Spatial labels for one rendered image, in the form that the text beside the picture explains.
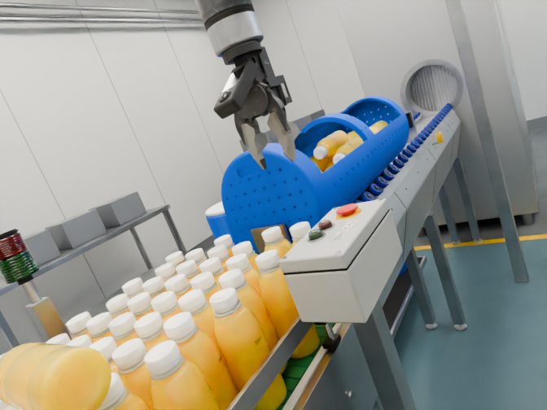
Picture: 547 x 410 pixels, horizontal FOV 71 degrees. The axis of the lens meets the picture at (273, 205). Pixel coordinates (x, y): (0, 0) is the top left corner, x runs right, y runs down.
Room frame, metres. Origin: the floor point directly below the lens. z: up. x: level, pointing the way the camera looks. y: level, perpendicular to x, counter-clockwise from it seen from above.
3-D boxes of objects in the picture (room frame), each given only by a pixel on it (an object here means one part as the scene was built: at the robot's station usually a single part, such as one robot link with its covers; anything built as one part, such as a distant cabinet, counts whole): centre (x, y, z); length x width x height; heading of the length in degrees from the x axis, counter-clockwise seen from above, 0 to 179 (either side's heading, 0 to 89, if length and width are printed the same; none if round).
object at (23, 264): (0.80, 0.55, 1.18); 0.06 x 0.06 x 0.05
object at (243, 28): (0.71, -0.04, 1.43); 0.10 x 0.09 x 0.05; 53
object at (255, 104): (0.72, -0.05, 1.35); 0.09 x 0.08 x 0.12; 143
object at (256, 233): (0.89, 0.03, 0.99); 0.10 x 0.02 x 0.12; 53
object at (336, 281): (0.55, -0.08, 1.05); 0.20 x 0.10 x 0.10; 143
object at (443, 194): (2.55, -1.14, 0.31); 0.06 x 0.06 x 0.63; 53
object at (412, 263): (1.76, -0.55, 0.31); 0.06 x 0.06 x 0.63; 53
